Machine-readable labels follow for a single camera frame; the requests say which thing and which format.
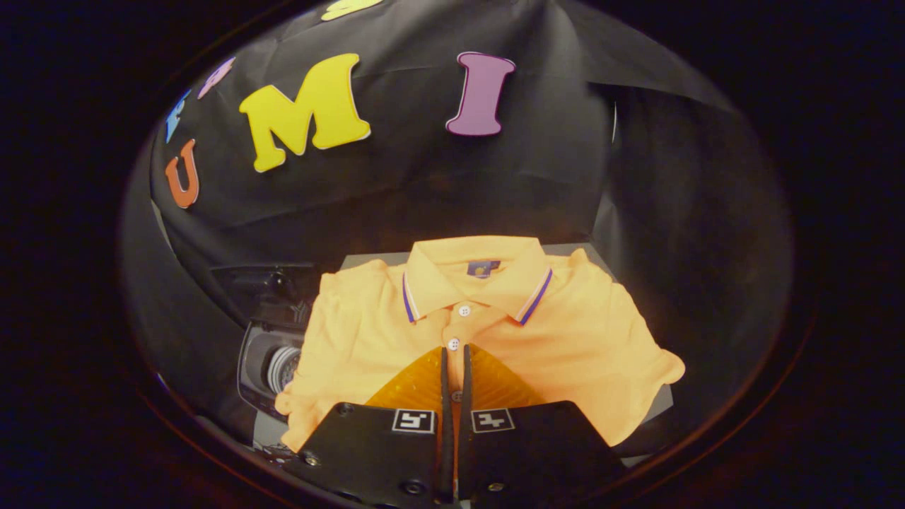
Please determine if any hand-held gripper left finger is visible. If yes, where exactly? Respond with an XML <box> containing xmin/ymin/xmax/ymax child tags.
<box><xmin>283</xmin><ymin>346</ymin><xmax>454</xmax><ymax>508</ymax></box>

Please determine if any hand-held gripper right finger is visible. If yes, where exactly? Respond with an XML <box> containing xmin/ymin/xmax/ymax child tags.
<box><xmin>457</xmin><ymin>344</ymin><xmax>630</xmax><ymax>507</ymax></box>

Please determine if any orange polo shirt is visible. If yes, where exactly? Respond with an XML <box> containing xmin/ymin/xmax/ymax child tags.
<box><xmin>274</xmin><ymin>235</ymin><xmax>687</xmax><ymax>453</ymax></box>

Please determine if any dark transparent washing machine lid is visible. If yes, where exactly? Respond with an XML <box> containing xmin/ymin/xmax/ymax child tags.
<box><xmin>212</xmin><ymin>264</ymin><xmax>322</xmax><ymax>327</ymax></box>

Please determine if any beige cabinet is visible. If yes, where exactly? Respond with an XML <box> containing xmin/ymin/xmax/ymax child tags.
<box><xmin>338</xmin><ymin>242</ymin><xmax>674</xmax><ymax>469</ymax></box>

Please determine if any black backdrop cloth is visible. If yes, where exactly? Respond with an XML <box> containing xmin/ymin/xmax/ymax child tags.
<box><xmin>120</xmin><ymin>0</ymin><xmax>793</xmax><ymax>453</ymax></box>

